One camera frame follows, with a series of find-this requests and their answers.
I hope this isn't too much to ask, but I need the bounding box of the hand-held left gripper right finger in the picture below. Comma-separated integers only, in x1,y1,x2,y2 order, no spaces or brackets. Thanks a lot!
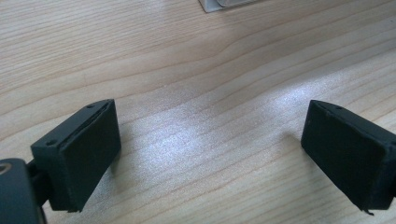
300,99,396,217

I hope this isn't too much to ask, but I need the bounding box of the clear drawer organizer white top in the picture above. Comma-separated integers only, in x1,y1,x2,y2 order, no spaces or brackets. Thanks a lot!
198,0,261,14

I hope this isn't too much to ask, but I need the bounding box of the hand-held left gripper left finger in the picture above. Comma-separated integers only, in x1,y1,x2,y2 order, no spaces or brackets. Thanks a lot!
30,98,122,214

